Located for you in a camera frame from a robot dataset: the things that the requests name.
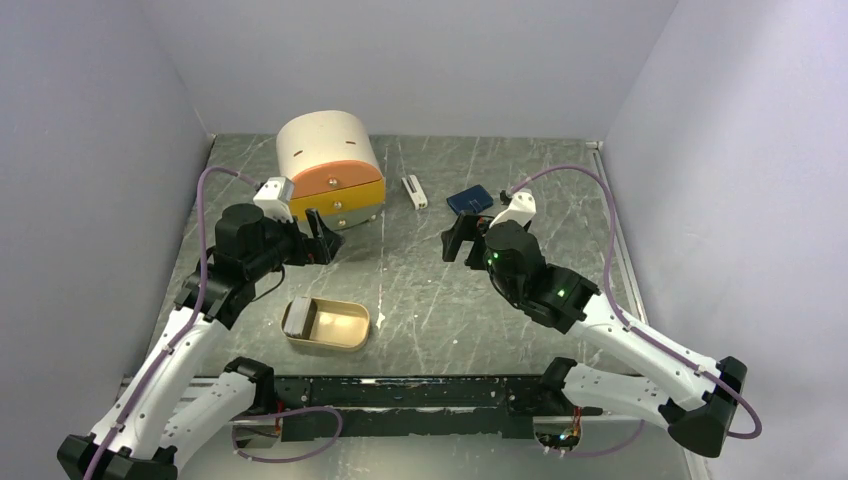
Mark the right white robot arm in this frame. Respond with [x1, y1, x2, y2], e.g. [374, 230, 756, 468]
[440, 213, 748, 458]

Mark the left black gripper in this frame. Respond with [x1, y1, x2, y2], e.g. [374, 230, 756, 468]
[246, 207, 344, 280]

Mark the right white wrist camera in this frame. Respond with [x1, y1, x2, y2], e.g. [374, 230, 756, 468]
[489, 188, 536, 230]

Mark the round pastel drawer cabinet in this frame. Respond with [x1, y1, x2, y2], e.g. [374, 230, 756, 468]
[276, 110, 386, 230]

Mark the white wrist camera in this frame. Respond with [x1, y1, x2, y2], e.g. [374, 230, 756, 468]
[489, 188, 536, 230]
[252, 177, 294, 223]

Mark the blue leather card holder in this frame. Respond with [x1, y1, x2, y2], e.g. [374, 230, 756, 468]
[446, 184, 494, 215]

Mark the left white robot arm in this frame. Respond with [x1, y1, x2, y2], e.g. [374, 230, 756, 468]
[57, 203, 345, 479]

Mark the small white rectangular block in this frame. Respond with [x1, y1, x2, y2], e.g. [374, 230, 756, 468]
[401, 175, 428, 210]

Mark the beige oval tray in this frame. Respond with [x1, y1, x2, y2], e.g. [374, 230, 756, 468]
[281, 297, 371, 352]

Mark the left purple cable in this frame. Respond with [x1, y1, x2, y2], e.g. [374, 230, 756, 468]
[80, 166, 263, 480]

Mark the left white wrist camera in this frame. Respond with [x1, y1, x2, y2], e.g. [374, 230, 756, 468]
[252, 177, 294, 223]

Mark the stack of credit cards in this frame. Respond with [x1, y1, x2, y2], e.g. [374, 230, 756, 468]
[282, 296, 317, 339]

